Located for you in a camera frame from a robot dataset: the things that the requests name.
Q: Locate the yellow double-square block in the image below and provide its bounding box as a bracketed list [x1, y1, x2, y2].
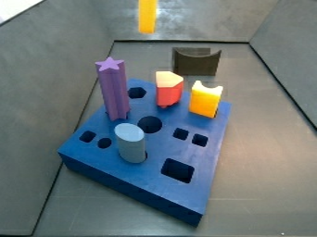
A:
[139, 0, 158, 33]

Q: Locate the blue peg board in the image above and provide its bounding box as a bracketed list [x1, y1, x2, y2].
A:
[59, 79, 230, 226]

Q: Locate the light blue cylinder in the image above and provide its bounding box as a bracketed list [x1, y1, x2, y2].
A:
[113, 123, 146, 163]

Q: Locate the red pentagon block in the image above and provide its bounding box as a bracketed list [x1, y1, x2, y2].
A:
[156, 71, 183, 108]

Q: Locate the yellow arch block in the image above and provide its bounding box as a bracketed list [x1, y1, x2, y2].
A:
[188, 81, 223, 119]

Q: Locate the purple star prism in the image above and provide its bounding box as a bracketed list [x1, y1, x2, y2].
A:
[95, 56, 129, 120]

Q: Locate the black curved stand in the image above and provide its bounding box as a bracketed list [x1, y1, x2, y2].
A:
[172, 47, 222, 76]

